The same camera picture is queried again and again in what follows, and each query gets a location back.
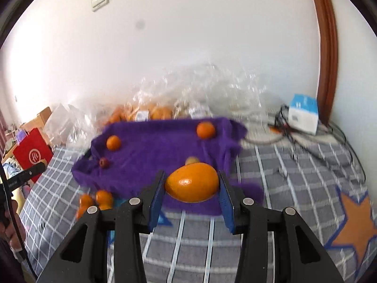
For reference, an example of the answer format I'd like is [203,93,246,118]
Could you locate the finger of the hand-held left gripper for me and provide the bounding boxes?
[7,161,48,189]

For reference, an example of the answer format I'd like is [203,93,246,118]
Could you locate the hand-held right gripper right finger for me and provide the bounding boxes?
[217,170,345,283]

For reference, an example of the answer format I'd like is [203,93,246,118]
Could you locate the crumpled clear plastic bag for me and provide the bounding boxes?
[174,62,266,120]

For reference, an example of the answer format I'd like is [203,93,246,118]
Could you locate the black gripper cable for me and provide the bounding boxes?
[0,165,39,279]

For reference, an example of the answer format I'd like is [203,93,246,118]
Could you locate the purple towel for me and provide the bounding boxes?
[72,117,264,216]

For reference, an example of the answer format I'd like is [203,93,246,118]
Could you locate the pile of oranges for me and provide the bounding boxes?
[76,190,115,220]

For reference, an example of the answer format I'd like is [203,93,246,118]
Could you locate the clear plastic bag of tangerines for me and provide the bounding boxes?
[104,77,177,124]

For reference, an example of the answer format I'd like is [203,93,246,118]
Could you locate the white wall light switch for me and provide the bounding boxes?
[91,0,109,12]

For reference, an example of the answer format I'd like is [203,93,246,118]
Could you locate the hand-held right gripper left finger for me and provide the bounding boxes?
[35,169,167,283]

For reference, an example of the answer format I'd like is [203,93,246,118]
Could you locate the colourful printed blanket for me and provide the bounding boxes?
[1,158,28,213]

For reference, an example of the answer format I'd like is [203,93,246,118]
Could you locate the person's left hand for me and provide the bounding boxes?
[0,206,23,254]

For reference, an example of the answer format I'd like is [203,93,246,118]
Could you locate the black cables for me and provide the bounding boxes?
[244,103,366,183]

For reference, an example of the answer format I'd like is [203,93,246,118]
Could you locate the grey checked bed sheet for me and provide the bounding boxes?
[18,118,377,283]

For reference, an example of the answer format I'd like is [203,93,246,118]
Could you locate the flat clear plastic bag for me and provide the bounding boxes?
[69,104,118,139]

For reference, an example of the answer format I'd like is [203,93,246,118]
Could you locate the large round orange fruit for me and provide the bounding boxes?
[164,163,220,203]

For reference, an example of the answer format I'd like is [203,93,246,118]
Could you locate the red paper bag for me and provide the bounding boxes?
[12,127,54,183]

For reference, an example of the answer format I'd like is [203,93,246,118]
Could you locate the white and blue box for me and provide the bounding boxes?
[288,94,320,133]

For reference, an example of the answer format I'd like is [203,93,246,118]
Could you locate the brown wooden door frame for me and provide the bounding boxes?
[306,0,339,124]

